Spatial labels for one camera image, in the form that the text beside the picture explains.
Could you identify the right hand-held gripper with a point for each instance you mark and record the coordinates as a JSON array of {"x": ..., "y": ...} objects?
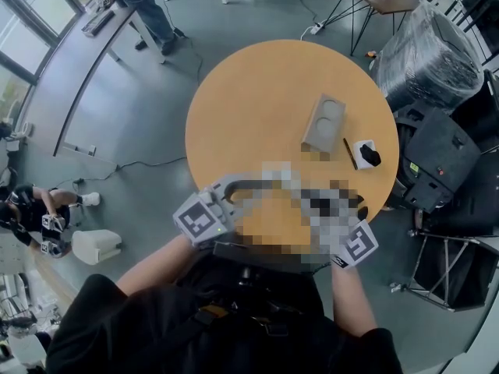
[{"x": 358, "y": 244}]

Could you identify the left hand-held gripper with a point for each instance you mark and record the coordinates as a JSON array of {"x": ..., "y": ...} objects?
[{"x": 199, "y": 220}]

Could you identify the person's left forearm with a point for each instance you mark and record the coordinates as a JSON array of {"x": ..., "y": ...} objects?
[{"x": 156, "y": 263}]

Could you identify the person's right forearm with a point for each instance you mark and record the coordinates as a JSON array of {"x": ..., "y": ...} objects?
[{"x": 351, "y": 302}]

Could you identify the black chest-mounted box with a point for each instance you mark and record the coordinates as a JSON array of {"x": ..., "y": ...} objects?
[{"x": 226, "y": 249}]

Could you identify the small white box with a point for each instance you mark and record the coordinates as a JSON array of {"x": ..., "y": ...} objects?
[{"x": 358, "y": 159}]

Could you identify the small black cloth item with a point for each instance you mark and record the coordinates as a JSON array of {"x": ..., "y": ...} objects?
[{"x": 370, "y": 156}]

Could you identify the black pen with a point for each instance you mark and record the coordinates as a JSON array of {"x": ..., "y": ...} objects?
[{"x": 350, "y": 153}]

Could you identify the black folding cart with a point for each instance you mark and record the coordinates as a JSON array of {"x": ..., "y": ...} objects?
[{"x": 464, "y": 275}]

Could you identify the grey box with two circles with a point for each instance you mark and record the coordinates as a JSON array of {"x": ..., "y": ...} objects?
[{"x": 323, "y": 123}]

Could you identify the open black foam case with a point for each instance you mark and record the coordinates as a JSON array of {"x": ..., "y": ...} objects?
[{"x": 440, "y": 150}]

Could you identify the large black equipment case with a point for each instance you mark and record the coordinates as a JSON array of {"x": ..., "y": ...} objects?
[{"x": 481, "y": 177}]

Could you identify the white plastic bin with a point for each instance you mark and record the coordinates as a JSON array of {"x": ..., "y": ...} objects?
[{"x": 95, "y": 247}]

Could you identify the white power strip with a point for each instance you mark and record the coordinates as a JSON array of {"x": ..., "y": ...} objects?
[{"x": 312, "y": 30}]

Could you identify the person's black shirt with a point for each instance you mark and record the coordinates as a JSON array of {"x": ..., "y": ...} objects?
[{"x": 117, "y": 333}]

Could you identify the plastic-wrapped black chairs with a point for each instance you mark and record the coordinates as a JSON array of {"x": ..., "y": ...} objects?
[{"x": 429, "y": 61}]

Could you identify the long grey desk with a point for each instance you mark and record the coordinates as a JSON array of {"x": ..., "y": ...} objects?
[{"x": 70, "y": 72}]

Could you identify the white tape roll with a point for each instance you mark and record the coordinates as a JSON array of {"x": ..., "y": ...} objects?
[{"x": 27, "y": 129}]

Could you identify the black keyboard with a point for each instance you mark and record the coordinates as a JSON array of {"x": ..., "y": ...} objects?
[{"x": 97, "y": 23}]

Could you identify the black monitor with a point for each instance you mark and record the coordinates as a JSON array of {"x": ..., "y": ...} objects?
[{"x": 481, "y": 14}]

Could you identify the glass door with black frame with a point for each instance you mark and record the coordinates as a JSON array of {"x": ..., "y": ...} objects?
[{"x": 27, "y": 18}]

